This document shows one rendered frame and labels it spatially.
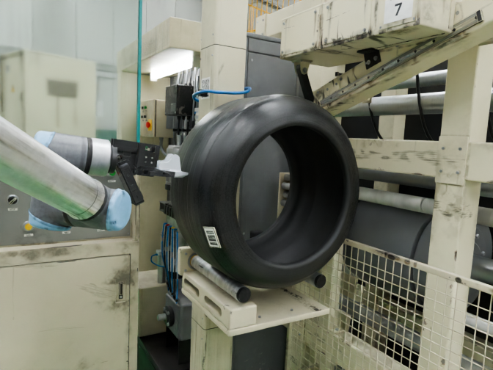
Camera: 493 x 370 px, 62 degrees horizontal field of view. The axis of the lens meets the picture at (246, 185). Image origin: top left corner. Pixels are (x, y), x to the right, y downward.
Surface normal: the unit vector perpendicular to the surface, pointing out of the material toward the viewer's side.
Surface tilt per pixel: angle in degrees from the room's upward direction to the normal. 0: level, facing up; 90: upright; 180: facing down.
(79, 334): 91
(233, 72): 90
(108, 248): 90
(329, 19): 90
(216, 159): 74
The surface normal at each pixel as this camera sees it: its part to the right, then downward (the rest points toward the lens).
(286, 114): 0.47, -0.06
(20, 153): 0.94, 0.15
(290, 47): -0.86, 0.02
